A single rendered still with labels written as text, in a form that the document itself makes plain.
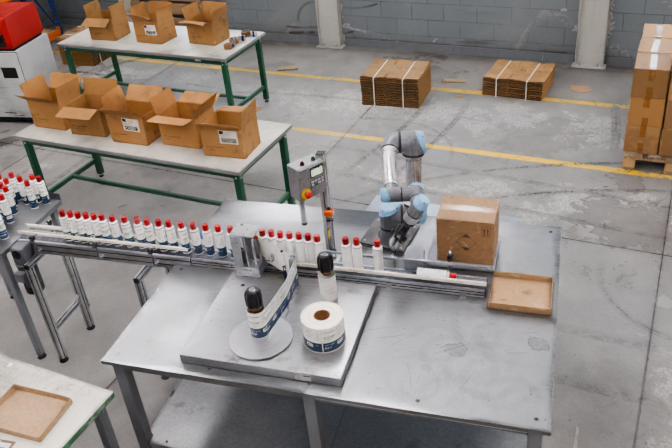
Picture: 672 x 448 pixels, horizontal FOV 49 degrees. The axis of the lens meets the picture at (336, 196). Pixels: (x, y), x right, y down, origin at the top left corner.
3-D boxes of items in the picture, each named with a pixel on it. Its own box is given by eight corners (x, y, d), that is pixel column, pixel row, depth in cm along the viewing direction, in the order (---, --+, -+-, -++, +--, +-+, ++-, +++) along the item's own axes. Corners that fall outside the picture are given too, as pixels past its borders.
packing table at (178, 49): (75, 108, 844) (56, 43, 803) (120, 81, 904) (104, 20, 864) (237, 130, 755) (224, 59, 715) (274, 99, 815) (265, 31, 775)
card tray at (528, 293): (487, 308, 362) (488, 302, 360) (493, 276, 383) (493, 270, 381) (550, 315, 354) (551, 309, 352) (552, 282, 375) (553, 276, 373)
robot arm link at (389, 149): (377, 127, 392) (380, 192, 358) (397, 126, 392) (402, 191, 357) (377, 144, 400) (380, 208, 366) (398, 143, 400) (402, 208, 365)
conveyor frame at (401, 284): (191, 265, 416) (189, 258, 413) (199, 253, 424) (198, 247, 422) (485, 298, 369) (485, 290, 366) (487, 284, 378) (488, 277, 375)
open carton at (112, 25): (83, 43, 796) (74, 9, 777) (112, 27, 836) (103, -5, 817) (110, 44, 783) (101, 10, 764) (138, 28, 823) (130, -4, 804)
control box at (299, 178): (290, 196, 382) (286, 164, 372) (316, 184, 391) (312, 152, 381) (302, 203, 375) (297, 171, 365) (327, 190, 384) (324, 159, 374)
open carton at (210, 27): (179, 46, 758) (172, 11, 739) (204, 32, 790) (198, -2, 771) (211, 50, 739) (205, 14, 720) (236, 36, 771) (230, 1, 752)
